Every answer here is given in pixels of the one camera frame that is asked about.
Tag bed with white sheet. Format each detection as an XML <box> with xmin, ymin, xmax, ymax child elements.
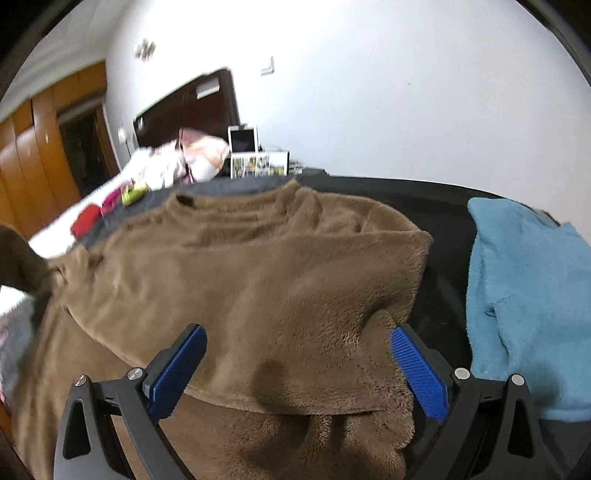
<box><xmin>0</xmin><ymin>138</ymin><xmax>195</xmax><ymax>324</ymax></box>

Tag blue fleece garment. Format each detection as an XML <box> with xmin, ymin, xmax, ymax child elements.
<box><xmin>465</xmin><ymin>198</ymin><xmax>591</xmax><ymax>423</ymax></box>

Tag pink pillow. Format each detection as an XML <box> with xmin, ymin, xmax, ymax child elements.
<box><xmin>178</xmin><ymin>128</ymin><xmax>230</xmax><ymax>182</ymax></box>

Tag dark wooden headboard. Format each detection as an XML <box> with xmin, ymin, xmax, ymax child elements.
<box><xmin>133</xmin><ymin>68</ymin><xmax>241</xmax><ymax>148</ymax></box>

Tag brown fleece garment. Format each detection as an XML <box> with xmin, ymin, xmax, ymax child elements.
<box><xmin>0</xmin><ymin>178</ymin><xmax>435</xmax><ymax>480</ymax></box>

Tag wooden wardrobe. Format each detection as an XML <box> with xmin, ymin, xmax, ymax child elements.
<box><xmin>0</xmin><ymin>60</ymin><xmax>121</xmax><ymax>232</ymax></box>

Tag dark cover sheet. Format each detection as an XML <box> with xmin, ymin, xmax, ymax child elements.
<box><xmin>69</xmin><ymin>168</ymin><xmax>583</xmax><ymax>480</ymax></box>

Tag white crumpled duvet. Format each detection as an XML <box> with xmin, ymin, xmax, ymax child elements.
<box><xmin>131</xmin><ymin>141</ymin><xmax>185</xmax><ymax>190</ymax></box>

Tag photo frame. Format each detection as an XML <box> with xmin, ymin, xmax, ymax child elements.
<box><xmin>230</xmin><ymin>151</ymin><xmax>291</xmax><ymax>180</ymax></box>

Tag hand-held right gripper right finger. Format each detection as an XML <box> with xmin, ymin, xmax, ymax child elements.
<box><xmin>390</xmin><ymin>324</ymin><xmax>555</xmax><ymax>480</ymax></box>

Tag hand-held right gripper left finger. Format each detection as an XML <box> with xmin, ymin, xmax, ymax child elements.
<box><xmin>53</xmin><ymin>323</ymin><xmax>208</xmax><ymax>480</ymax></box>

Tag magenta folded cloth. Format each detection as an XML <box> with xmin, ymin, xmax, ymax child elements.
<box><xmin>102</xmin><ymin>187</ymin><xmax>127</xmax><ymax>215</ymax></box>

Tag white tablet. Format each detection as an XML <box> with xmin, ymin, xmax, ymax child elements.
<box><xmin>228</xmin><ymin>124</ymin><xmax>259</xmax><ymax>155</ymax></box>

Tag red folded cloth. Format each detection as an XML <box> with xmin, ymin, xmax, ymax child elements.
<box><xmin>70</xmin><ymin>205</ymin><xmax>103</xmax><ymax>238</ymax></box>

